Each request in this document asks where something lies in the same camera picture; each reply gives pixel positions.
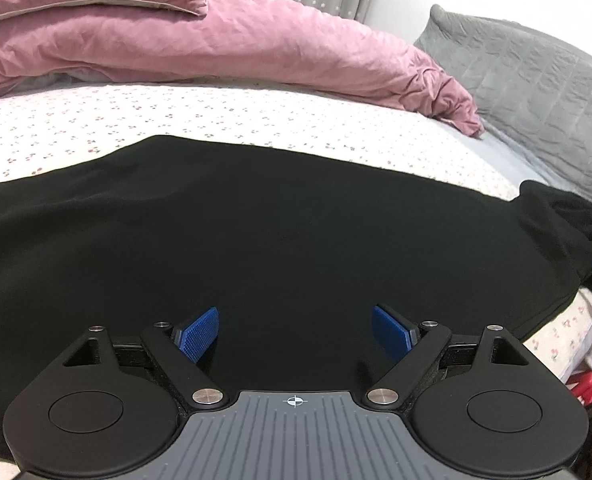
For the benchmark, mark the light grey mattress cover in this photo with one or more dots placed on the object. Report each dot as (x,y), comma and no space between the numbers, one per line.
(508,155)

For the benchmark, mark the grey quilted cushion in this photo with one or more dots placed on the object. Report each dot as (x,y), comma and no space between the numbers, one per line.
(541,85)

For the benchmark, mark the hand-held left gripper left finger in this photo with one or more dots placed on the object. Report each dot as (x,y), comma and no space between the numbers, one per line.
(196,337)

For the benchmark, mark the cherry print bed sheet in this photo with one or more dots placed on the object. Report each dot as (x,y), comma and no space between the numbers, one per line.
(176,110)

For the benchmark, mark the pink duvet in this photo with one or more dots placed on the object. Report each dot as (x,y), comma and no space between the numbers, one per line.
(276,45)

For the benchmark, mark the black pants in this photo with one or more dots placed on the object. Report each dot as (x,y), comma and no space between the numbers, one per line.
(276,240)

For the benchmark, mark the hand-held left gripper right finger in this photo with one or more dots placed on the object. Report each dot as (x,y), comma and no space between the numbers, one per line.
(393,334)

